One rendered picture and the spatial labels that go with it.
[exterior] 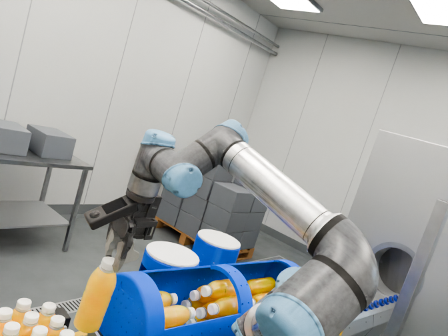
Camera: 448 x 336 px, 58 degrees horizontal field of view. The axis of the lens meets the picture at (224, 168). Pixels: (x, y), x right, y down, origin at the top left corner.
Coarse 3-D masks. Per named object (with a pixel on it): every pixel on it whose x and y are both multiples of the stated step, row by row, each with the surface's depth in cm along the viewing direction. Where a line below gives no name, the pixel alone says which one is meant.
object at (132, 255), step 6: (120, 246) 96; (132, 246) 98; (120, 252) 96; (132, 252) 99; (138, 252) 100; (126, 258) 98; (132, 258) 99; (114, 264) 98; (120, 264) 97; (114, 270) 98
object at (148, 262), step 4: (144, 252) 202; (144, 256) 199; (148, 256) 195; (144, 260) 198; (148, 260) 195; (152, 260) 193; (156, 260) 192; (144, 264) 197; (148, 264) 194; (152, 264) 193; (156, 264) 192; (160, 264) 191; (164, 264) 191; (140, 268) 203; (144, 268) 211; (148, 268) 194; (152, 268) 193; (156, 268) 192; (160, 268) 191; (164, 268) 191; (168, 268) 191
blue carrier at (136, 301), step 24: (240, 264) 169; (264, 264) 186; (288, 264) 180; (120, 288) 127; (144, 288) 121; (168, 288) 154; (192, 288) 163; (240, 288) 147; (120, 312) 125; (144, 312) 116; (240, 312) 144
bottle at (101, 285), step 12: (96, 276) 98; (108, 276) 99; (96, 288) 98; (108, 288) 99; (84, 300) 99; (96, 300) 98; (108, 300) 101; (84, 312) 99; (96, 312) 100; (84, 324) 100; (96, 324) 101
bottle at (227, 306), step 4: (232, 296) 153; (236, 296) 154; (220, 300) 148; (224, 300) 148; (228, 300) 149; (232, 300) 150; (236, 300) 151; (216, 304) 146; (220, 304) 146; (224, 304) 146; (228, 304) 147; (232, 304) 148; (236, 304) 150; (220, 308) 146; (224, 308) 146; (228, 308) 147; (232, 308) 148; (236, 308) 149; (220, 312) 146; (224, 312) 146; (228, 312) 147; (232, 312) 148; (236, 312) 150; (220, 316) 147; (224, 316) 147
